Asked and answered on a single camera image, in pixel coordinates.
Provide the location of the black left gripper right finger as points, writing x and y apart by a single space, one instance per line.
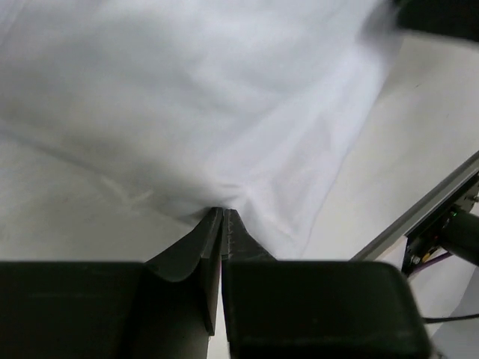
314 309

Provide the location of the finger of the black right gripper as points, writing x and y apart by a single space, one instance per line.
448 18

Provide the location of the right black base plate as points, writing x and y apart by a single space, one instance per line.
453 227

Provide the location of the white skirt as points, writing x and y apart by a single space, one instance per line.
247 105

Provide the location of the aluminium table frame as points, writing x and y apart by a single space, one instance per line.
425 207

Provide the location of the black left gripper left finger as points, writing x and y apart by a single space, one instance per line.
162 308

